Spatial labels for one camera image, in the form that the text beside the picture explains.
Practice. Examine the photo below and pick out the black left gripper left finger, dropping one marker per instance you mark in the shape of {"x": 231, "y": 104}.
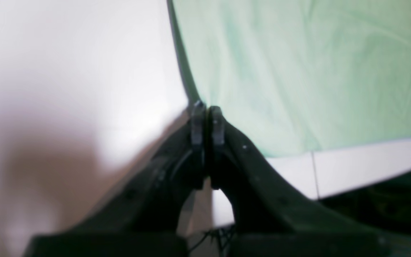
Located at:
{"x": 141, "y": 219}

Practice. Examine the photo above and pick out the light green T-shirt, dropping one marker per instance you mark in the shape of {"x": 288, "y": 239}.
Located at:
{"x": 303, "y": 75}

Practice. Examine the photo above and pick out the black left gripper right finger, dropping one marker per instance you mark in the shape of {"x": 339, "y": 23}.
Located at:
{"x": 272, "y": 218}

